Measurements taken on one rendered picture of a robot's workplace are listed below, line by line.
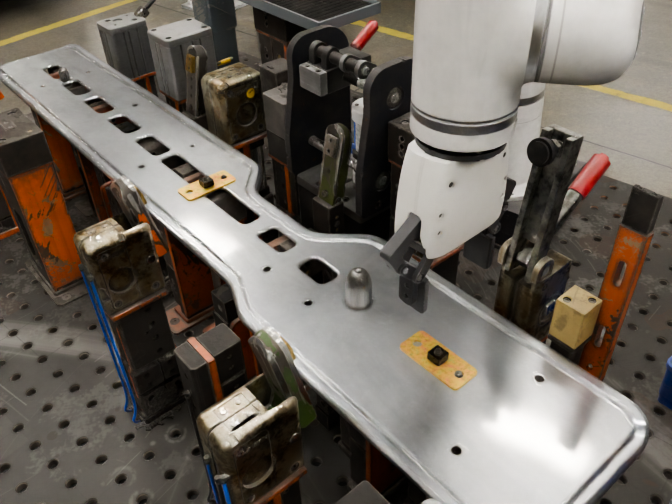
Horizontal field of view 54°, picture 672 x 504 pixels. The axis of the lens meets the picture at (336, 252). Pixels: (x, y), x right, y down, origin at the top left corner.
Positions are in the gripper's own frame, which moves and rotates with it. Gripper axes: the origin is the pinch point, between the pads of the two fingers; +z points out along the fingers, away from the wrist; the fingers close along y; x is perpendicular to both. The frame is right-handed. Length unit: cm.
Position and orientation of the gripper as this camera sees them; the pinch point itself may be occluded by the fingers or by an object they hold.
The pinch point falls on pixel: (446, 275)
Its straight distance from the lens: 64.4
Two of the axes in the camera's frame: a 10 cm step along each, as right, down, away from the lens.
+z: 0.3, 7.8, 6.3
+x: 6.5, 4.6, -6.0
